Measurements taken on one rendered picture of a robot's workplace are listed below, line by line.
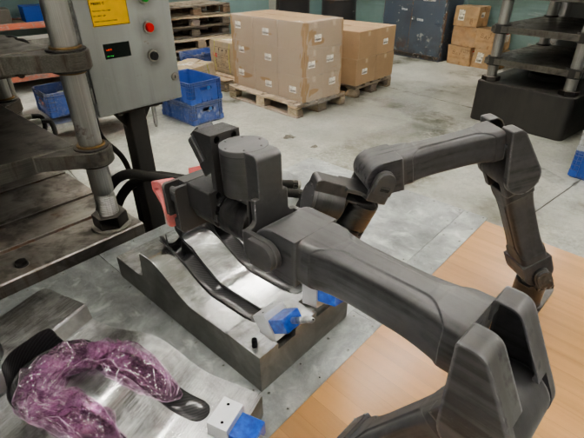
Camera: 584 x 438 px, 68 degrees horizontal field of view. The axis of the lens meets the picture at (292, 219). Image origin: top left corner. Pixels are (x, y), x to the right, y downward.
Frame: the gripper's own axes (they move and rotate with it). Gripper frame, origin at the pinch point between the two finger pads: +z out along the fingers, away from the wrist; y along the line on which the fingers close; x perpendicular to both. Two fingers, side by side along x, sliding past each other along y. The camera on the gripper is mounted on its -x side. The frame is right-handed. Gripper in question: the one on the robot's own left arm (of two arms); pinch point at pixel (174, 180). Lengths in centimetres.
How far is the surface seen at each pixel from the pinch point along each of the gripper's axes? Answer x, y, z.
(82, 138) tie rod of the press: 10, -9, 62
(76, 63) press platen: -9, -11, 58
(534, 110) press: 94, -413, 70
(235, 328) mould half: 30.5, -4.6, -3.9
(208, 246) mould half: 26.4, -14.0, 17.0
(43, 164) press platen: 15, 1, 67
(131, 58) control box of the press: -5, -32, 75
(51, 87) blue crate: 62, -102, 401
